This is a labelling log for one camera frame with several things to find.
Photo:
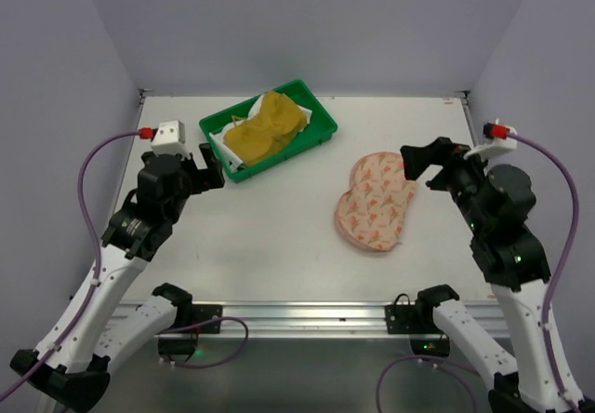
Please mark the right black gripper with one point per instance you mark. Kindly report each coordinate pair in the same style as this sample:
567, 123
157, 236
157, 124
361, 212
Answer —
442, 166

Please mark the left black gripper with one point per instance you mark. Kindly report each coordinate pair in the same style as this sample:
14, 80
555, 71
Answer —
197, 177

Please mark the white bra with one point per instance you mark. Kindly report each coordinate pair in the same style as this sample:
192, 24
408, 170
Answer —
216, 136

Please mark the mustard yellow bra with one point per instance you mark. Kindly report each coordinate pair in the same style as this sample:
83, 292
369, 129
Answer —
270, 130

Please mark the peach patterned mesh laundry bag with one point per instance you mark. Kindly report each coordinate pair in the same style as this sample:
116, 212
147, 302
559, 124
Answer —
370, 214

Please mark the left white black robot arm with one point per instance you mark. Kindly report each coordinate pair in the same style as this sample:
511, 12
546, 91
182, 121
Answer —
74, 362

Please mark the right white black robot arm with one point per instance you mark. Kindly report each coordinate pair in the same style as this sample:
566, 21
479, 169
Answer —
495, 203

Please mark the green plastic tray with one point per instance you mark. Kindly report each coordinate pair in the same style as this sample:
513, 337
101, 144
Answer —
320, 130

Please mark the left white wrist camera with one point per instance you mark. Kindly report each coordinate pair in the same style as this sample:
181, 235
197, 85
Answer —
169, 138

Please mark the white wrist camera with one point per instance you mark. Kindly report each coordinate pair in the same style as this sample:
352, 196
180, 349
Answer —
498, 141
169, 138

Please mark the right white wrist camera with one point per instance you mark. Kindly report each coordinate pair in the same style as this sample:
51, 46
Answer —
498, 141

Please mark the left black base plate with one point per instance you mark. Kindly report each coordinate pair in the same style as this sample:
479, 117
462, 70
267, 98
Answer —
202, 316

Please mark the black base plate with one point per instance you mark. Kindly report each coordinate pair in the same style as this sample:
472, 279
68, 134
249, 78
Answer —
402, 318
202, 316

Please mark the aluminium mounting rail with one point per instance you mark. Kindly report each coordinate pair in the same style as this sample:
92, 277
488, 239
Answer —
319, 320

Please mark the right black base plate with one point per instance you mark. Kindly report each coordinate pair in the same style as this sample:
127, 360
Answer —
402, 318

